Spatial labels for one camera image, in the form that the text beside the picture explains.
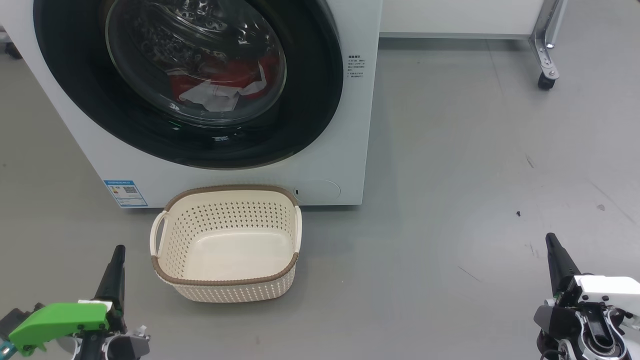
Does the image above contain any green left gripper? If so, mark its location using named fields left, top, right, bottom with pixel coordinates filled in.
left=7, top=244, right=151, bottom=360

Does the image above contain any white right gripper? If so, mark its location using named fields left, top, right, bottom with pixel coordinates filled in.
left=532, top=232, right=640, bottom=360

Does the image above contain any red jersey number 23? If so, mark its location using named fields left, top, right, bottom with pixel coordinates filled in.
left=167, top=52, right=281, bottom=103

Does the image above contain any cream basket brown rim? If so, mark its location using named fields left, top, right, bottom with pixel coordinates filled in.
left=149, top=184, right=303, bottom=304

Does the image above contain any white washing machine body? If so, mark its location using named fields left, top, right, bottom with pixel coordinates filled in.
left=0, top=0, right=384, bottom=209

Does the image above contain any steel washer drum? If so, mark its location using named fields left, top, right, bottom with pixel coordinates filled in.
left=106, top=0, right=287, bottom=126

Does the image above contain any blue energy label sticker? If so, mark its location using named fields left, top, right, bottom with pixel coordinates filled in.
left=103, top=179, right=149, bottom=208

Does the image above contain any round white filter cover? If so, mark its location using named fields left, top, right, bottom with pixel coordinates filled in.
left=295, top=179, right=342, bottom=204

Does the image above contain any white partition panel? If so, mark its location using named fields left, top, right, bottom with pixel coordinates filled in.
left=379, top=0, right=548, bottom=40

